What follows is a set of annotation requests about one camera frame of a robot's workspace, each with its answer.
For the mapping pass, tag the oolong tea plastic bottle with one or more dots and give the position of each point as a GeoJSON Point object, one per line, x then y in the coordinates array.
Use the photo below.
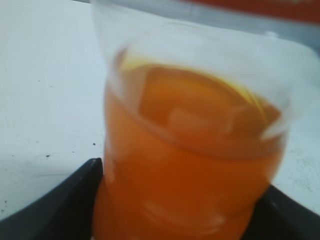
{"type": "Point", "coordinates": [199, 100]}

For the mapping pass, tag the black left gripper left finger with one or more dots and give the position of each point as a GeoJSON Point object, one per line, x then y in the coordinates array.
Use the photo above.
{"type": "Point", "coordinates": [64, 213]}

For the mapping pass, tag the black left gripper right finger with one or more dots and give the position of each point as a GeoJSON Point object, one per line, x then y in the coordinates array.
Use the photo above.
{"type": "Point", "coordinates": [278, 217]}

